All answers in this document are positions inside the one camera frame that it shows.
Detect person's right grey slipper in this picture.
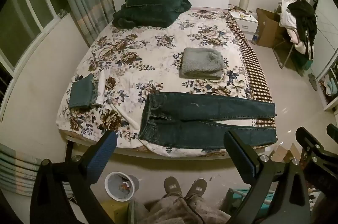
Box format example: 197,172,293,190
185,178,208,199

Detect grey folded fleece garment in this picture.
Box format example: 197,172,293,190
179,48,225,80

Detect person's fleece-clad legs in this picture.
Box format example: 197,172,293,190
132,194,230,224

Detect white trash bin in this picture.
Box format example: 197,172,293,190
105,172,139,201

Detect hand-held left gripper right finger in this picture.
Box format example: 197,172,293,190
223,130,311,224

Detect white nightstand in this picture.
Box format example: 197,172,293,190
228,11,259,33

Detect person's grey slipper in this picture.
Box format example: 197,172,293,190
163,176,184,198
185,178,208,199

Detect white open shelf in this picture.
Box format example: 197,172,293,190
315,55,338,111

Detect teal folded frayed jeans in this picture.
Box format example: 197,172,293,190
68,73,97,109

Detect metal folding chair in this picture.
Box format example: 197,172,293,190
273,37,304,74

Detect brown checkered bed sheet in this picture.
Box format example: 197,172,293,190
224,13,276,132

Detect dark green folded blanket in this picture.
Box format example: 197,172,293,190
112,0,192,28

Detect teal and white rack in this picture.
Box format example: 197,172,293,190
224,187,275,214

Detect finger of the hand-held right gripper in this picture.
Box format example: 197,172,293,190
295,127,328,159
326,124,338,140

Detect dark blue denim pants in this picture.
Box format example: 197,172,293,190
139,92,278,150

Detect floral fleece blanket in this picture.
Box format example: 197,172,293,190
57,9,275,158

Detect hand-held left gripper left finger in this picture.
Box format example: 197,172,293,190
30,130,118,224

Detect yellow box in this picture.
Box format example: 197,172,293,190
102,199,130,224

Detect person's left grey slipper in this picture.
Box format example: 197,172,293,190
163,176,184,198

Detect window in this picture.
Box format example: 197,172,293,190
0,0,72,77

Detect grey slipper on floor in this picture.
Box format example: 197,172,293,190
308,73,318,91

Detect pile of light clothes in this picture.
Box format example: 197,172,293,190
277,0,309,56

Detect large cardboard box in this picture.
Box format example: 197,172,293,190
256,8,287,48

